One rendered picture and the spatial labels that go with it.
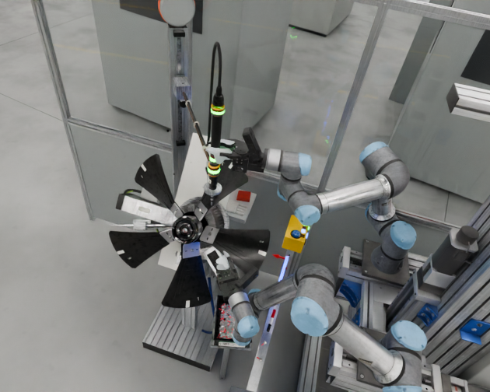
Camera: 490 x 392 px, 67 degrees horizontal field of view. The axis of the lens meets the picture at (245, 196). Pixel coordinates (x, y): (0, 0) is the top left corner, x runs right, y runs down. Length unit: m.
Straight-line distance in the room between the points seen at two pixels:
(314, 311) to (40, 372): 1.98
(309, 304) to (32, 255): 2.49
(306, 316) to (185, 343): 1.52
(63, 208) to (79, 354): 1.33
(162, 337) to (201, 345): 0.25
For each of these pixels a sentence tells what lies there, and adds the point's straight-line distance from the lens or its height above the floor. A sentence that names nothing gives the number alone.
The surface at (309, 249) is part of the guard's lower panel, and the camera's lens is 2.62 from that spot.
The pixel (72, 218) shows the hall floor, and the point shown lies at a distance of 3.44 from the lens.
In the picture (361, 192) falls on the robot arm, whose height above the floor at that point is 1.60.
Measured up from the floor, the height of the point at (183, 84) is 1.58.
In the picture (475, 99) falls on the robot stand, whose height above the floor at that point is 2.03.
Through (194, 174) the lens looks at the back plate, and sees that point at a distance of 1.87.
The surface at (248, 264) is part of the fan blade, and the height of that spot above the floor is 1.17.
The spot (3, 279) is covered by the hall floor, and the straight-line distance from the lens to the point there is 3.22.
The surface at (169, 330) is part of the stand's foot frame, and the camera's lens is 2.64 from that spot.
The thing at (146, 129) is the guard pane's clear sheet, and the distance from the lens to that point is 2.42.
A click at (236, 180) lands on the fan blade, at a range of 1.55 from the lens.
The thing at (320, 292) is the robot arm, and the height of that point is 1.47.
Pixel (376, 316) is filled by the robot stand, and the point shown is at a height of 0.95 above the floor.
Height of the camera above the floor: 2.44
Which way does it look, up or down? 44 degrees down
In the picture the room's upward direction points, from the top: 9 degrees clockwise
